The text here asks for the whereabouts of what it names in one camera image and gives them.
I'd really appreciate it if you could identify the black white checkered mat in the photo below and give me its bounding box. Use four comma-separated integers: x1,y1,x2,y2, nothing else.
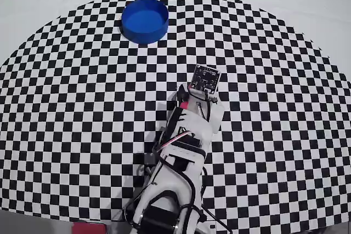
0,0,351,231

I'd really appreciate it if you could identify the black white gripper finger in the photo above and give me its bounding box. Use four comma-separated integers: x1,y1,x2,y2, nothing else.
177,84,190,104

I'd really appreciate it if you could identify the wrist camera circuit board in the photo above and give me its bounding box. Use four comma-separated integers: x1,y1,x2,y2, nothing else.
189,64,222,100

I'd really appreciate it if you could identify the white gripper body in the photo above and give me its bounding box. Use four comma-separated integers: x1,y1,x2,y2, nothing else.
166,83,225,142

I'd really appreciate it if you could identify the black cable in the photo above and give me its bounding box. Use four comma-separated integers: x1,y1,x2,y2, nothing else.
200,167,233,232

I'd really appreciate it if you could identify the red flat object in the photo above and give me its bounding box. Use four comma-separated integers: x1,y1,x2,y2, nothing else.
71,222,108,234

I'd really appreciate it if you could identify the blue round box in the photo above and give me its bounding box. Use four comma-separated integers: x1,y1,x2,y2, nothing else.
120,0,169,45

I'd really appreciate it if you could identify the red white servo wire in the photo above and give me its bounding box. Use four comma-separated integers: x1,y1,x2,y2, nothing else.
157,130,197,151

